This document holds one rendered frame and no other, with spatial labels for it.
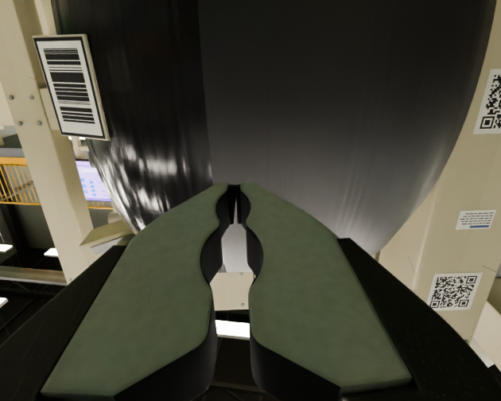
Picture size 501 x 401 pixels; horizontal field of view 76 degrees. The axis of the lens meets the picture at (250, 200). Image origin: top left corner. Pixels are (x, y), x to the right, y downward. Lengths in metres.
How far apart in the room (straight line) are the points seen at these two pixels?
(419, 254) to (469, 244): 0.07
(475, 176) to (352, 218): 0.29
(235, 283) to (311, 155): 0.66
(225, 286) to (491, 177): 0.60
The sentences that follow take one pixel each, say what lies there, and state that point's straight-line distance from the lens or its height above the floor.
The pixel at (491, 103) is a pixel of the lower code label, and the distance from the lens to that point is 0.49.
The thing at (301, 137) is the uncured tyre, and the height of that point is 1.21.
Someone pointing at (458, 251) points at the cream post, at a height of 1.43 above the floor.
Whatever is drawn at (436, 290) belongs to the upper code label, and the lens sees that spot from 0.60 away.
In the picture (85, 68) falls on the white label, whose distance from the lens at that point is 0.22.
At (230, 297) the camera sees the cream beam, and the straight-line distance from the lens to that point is 0.87.
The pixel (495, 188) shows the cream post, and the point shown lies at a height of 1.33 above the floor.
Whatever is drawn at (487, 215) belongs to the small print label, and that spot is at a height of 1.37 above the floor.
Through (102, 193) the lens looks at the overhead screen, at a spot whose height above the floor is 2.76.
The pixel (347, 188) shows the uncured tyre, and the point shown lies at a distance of 0.23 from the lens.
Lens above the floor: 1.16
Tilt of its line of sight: 25 degrees up
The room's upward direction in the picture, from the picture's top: 179 degrees clockwise
